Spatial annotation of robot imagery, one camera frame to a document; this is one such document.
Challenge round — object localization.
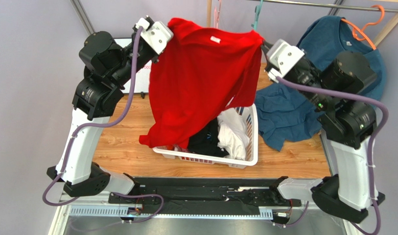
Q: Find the white plastic laundry basket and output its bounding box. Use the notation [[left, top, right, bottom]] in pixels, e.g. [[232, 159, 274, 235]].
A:
[[153, 105, 258, 169]]

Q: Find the red t shirt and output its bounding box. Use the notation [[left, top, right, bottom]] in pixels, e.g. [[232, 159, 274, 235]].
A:
[[139, 18, 264, 148]]

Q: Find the pink wire hanger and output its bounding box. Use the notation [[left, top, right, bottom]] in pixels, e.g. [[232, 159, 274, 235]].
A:
[[213, 0, 222, 28]]

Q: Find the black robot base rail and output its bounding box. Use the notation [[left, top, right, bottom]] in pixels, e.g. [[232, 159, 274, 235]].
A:
[[108, 177, 305, 216]]

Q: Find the black garment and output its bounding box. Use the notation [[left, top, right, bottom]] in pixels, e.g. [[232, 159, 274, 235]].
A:
[[187, 118, 229, 158]]

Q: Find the white whiteboard with red writing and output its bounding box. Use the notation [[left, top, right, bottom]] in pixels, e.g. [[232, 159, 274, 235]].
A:
[[115, 38, 152, 98]]

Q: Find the metal clothes rail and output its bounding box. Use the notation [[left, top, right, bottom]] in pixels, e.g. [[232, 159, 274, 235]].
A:
[[262, 0, 380, 12]]

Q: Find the blue long sleeve shirt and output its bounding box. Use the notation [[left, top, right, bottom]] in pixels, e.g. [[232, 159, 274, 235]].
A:
[[254, 16, 387, 151]]

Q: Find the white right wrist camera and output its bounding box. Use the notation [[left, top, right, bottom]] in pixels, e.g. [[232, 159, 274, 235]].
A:
[[264, 39, 305, 83]]

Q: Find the orange hanger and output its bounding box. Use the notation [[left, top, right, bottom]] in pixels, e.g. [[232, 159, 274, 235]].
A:
[[341, 4, 385, 50]]

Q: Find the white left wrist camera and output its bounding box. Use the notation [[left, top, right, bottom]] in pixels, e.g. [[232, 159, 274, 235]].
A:
[[135, 16, 174, 55]]

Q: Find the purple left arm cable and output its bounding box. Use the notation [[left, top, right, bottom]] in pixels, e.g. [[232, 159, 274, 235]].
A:
[[42, 26, 144, 207]]

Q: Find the teal plastic hanger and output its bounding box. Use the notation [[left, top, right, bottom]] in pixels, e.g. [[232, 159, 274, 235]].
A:
[[251, 0, 264, 31]]

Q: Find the aluminium corner profile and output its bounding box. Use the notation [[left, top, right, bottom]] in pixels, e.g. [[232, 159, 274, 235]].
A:
[[70, 0, 96, 35]]

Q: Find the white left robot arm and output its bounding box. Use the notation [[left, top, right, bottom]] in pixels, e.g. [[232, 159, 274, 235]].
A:
[[47, 31, 158, 201]]

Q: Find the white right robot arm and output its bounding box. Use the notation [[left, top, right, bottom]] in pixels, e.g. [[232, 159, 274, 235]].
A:
[[261, 40, 385, 223]]

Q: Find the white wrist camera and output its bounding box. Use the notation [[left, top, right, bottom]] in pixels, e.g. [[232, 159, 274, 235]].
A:
[[264, 39, 305, 83], [135, 16, 174, 55]]

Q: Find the white garment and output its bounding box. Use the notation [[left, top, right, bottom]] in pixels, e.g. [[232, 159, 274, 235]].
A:
[[217, 108, 250, 161]]

